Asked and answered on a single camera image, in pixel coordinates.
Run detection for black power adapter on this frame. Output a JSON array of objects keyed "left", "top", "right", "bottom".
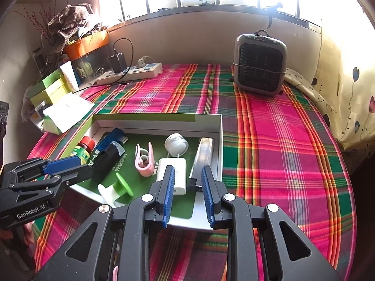
[{"left": 110, "top": 52, "right": 128, "bottom": 73}]

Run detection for plaid blanket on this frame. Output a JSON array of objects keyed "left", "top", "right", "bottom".
[{"left": 26, "top": 63, "right": 356, "bottom": 281}]

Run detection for blue usb adapter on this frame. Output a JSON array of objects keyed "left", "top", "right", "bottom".
[{"left": 95, "top": 128, "right": 129, "bottom": 153}]

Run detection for black window hook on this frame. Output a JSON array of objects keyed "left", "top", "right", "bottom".
[{"left": 265, "top": 2, "right": 284, "bottom": 29}]

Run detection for white upright carton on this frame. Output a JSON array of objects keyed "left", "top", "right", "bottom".
[{"left": 60, "top": 61, "right": 81, "bottom": 92}]

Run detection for pink plastic clip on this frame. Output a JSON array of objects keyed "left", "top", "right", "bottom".
[{"left": 135, "top": 142, "right": 155, "bottom": 177}]

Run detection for orange plastic container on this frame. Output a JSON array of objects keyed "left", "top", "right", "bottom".
[{"left": 63, "top": 31, "right": 109, "bottom": 60}]

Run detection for black small case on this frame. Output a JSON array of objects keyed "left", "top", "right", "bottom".
[{"left": 92, "top": 141, "right": 124, "bottom": 183}]

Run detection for white round device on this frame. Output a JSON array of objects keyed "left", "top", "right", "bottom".
[{"left": 164, "top": 133, "right": 188, "bottom": 156}]

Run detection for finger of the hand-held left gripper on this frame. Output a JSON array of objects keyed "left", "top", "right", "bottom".
[
  {"left": 2, "top": 156, "right": 82, "bottom": 184},
  {"left": 0, "top": 165, "right": 94, "bottom": 229}
]

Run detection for brown checked cloth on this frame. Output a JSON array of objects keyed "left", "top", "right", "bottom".
[{"left": 41, "top": 4, "right": 97, "bottom": 53}]

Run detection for white power strip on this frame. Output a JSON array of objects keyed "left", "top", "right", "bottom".
[{"left": 96, "top": 62, "right": 163, "bottom": 86}]

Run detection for green and white spool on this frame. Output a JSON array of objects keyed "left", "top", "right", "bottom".
[{"left": 97, "top": 172, "right": 134, "bottom": 208}]

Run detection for clear plastic container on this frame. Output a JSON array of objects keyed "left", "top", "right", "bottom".
[{"left": 70, "top": 47, "right": 113, "bottom": 77}]

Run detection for black cable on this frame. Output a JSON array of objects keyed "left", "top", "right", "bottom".
[{"left": 73, "top": 37, "right": 135, "bottom": 94}]

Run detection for grey portable heater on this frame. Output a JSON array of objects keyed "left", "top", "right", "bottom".
[{"left": 233, "top": 30, "right": 288, "bottom": 96}]

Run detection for green cardboard box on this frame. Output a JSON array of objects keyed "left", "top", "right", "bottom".
[{"left": 60, "top": 114, "right": 224, "bottom": 234}]

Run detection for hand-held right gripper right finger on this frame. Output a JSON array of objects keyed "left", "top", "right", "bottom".
[{"left": 201, "top": 165, "right": 342, "bottom": 281}]

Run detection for cream heart print curtain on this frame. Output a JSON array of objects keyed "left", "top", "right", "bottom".
[{"left": 284, "top": 0, "right": 375, "bottom": 153}]

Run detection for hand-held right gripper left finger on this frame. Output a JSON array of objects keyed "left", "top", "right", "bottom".
[{"left": 34, "top": 165, "right": 176, "bottom": 281}]

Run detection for white charger plug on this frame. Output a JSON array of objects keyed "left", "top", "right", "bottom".
[{"left": 156, "top": 156, "right": 187, "bottom": 195}]

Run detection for green cardboard boxes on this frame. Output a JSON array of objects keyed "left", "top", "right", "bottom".
[{"left": 25, "top": 70, "right": 74, "bottom": 109}]

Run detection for red capped medicine bottle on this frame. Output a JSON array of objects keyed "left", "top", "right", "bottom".
[{"left": 68, "top": 136, "right": 96, "bottom": 166}]

